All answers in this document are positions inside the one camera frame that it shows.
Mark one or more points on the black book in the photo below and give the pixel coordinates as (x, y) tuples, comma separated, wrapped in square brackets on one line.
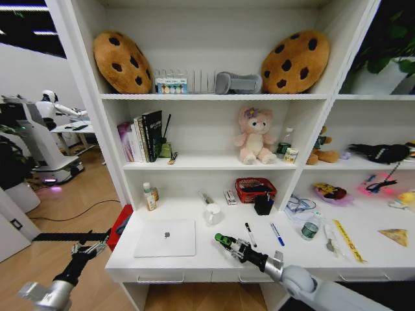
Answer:
[(153, 136)]

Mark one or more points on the clear water bottle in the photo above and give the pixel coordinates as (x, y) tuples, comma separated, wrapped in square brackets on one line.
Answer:
[(310, 228)]

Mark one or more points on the pink book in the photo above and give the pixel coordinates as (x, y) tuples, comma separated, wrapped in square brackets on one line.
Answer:
[(125, 144)]

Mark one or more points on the beige spine book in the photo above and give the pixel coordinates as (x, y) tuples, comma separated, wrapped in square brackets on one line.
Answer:
[(143, 139)]

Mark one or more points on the box with coloured dots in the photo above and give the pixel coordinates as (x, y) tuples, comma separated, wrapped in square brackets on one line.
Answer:
[(170, 85)]

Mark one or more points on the black cap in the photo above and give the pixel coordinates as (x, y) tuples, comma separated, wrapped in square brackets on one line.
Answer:
[(379, 153)]

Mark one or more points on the yellow triangular packet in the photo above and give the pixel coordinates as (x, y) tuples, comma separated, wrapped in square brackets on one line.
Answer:
[(395, 236)]

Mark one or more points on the small yellow white carton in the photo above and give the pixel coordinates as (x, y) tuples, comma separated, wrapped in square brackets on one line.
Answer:
[(290, 155)]

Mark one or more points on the wrapped plastic cutlery pack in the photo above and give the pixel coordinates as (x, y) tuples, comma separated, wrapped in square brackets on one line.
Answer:
[(331, 244)]

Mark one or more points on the black marker pen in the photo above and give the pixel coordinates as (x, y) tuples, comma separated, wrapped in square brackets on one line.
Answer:
[(250, 234)]

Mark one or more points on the white humanoid robot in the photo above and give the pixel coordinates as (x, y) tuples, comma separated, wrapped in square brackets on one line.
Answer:
[(53, 107)]

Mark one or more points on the green leafy plant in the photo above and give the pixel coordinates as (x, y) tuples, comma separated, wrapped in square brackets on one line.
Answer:
[(392, 32)]

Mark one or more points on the brown cookie cushion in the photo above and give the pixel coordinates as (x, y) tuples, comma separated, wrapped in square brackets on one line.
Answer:
[(121, 63), (295, 61)]

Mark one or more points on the black serrated strip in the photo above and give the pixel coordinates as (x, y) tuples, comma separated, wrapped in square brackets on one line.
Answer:
[(61, 237)]

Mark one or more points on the white shelf desk unit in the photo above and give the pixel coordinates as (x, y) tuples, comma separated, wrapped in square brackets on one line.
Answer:
[(210, 96)]

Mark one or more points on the silver laptop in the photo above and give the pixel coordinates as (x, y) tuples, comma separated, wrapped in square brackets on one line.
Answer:
[(165, 239)]

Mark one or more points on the white background desk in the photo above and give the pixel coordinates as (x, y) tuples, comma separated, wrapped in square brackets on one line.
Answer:
[(73, 129)]

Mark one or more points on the green toy car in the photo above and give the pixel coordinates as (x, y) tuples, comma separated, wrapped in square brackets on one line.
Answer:
[(222, 239)]

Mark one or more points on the white round plant pot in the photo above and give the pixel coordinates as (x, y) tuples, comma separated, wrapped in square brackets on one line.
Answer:
[(26, 197)]

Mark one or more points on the white book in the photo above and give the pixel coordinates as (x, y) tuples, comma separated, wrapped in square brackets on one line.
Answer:
[(137, 139)]

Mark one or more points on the small purple object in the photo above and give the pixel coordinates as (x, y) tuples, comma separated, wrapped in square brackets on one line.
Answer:
[(346, 155)]

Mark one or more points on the purple bowl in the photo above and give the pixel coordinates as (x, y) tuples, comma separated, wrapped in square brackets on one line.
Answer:
[(343, 198)]

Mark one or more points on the black reed diffuser sticks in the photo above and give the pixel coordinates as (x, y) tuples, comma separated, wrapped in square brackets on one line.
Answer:
[(166, 129)]

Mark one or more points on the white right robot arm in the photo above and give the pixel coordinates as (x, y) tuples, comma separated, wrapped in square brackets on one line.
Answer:
[(317, 288)]

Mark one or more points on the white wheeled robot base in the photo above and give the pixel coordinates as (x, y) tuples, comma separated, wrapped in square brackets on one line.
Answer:
[(45, 152)]

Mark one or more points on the white square planter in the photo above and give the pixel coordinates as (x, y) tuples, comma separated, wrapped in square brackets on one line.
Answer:
[(386, 79)]

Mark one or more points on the amber drink bottle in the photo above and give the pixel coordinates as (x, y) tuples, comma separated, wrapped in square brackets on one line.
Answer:
[(150, 197)]

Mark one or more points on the brown plush toy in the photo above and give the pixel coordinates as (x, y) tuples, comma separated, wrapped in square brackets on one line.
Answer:
[(322, 152)]

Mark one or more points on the green label water bottle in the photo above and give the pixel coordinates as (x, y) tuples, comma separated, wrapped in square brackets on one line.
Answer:
[(284, 144)]

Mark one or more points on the white mug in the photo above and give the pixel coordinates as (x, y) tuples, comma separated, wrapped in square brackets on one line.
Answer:
[(214, 215)]

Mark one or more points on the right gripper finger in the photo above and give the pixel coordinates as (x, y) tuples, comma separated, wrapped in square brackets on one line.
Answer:
[(236, 243), (233, 253)]

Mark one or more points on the pink plush bear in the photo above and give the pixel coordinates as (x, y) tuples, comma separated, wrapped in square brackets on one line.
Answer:
[(254, 139)]

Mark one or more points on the dark green potted plant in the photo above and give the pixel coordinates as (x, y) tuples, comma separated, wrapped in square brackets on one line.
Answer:
[(11, 162)]

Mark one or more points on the pink glowing toy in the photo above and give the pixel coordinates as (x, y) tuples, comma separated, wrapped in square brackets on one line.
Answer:
[(363, 188)]

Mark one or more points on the red plastic basket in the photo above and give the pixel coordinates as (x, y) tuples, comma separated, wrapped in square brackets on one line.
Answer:
[(246, 194)]

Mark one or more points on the small white box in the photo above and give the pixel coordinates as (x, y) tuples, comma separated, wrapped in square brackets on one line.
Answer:
[(230, 197)]

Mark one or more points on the grey padded eye massager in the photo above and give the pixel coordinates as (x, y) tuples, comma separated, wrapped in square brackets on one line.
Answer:
[(238, 82)]

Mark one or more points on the black glasses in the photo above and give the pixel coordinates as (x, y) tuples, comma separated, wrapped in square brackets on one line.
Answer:
[(381, 185)]

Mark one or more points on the black yellow striped stick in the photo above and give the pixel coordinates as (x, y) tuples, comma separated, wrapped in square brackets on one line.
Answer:
[(393, 171)]

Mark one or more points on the yellow plush toy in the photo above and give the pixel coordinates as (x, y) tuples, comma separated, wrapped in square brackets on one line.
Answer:
[(329, 189)]

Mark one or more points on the yellow duck toy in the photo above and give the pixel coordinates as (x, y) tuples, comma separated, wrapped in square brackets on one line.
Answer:
[(405, 200)]

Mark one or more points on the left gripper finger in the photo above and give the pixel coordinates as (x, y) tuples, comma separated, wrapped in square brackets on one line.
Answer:
[(96, 248), (78, 249)]

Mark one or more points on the wall power outlet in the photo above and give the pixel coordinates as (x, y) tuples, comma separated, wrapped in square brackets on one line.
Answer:
[(15, 223)]

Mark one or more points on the yellow ruler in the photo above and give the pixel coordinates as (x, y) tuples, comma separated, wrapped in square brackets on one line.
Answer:
[(349, 241)]

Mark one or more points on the red box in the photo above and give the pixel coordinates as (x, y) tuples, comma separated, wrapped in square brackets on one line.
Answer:
[(115, 231)]

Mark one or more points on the blue white pen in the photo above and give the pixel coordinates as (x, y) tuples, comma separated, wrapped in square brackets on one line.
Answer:
[(277, 234)]

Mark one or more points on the black pen holder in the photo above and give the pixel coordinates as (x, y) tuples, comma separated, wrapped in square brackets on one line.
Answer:
[(263, 205)]

